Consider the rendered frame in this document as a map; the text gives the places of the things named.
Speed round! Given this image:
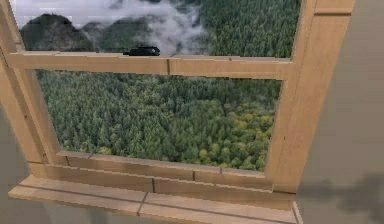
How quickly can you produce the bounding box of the wooden framed window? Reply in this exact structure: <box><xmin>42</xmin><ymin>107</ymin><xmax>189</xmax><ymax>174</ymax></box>
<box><xmin>0</xmin><ymin>0</ymin><xmax>357</xmax><ymax>224</ymax></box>

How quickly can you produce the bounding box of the black window latch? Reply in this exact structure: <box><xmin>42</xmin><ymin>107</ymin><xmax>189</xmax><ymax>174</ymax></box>
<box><xmin>122</xmin><ymin>45</ymin><xmax>161</xmax><ymax>57</ymax></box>

